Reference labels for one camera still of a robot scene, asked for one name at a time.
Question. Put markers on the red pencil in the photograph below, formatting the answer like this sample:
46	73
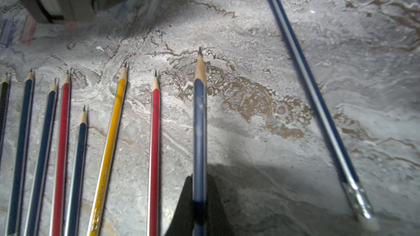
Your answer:
58	200
154	152

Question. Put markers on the pink transparent pencil cap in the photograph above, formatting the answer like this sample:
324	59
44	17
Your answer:
28	30

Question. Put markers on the light blue capped pencil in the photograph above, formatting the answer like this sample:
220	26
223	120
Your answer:
72	218

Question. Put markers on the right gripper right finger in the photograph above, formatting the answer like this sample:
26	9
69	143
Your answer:
217	220

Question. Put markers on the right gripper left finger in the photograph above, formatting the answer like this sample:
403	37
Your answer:
183	220

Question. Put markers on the blue transparent pencil cap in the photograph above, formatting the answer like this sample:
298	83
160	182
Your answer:
7	33

